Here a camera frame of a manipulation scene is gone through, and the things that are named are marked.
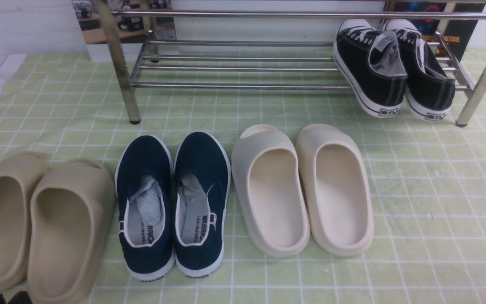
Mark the green checked floor cloth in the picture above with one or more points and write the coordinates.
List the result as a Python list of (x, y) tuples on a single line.
[(427, 183)]

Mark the left cream foam slide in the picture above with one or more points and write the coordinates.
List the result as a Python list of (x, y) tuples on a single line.
[(265, 171)]

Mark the navy slip-on shoe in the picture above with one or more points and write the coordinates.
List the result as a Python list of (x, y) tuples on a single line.
[(202, 177), (143, 180)]

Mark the photo print board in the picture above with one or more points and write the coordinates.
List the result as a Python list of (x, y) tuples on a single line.
[(130, 28)]

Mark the right cream foam slide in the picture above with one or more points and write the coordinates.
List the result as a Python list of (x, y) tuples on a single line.
[(337, 191)]

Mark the right tan foam slide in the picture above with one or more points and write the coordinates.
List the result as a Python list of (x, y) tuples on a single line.
[(72, 209)]

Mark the left black canvas sneaker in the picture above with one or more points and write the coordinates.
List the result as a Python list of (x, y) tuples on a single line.
[(370, 61)]

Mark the chrome metal shoe rack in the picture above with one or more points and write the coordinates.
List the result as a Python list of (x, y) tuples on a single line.
[(129, 80)]

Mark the right black canvas sneaker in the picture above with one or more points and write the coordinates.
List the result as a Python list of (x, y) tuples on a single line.
[(429, 91)]

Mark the tan foam slide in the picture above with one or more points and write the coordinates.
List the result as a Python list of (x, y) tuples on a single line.
[(19, 176), (72, 209)]

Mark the dark printed poster board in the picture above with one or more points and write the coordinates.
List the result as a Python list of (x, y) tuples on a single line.
[(457, 33)]

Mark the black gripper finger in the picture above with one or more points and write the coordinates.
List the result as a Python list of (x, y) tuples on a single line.
[(21, 297)]

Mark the cream foam slide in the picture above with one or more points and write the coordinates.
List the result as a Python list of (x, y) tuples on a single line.
[(337, 191), (265, 171)]

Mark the left tan foam slide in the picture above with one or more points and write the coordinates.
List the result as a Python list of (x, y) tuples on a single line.
[(19, 176)]

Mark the black canvas sneaker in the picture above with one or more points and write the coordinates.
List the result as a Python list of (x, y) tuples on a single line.
[(370, 61), (429, 91)]

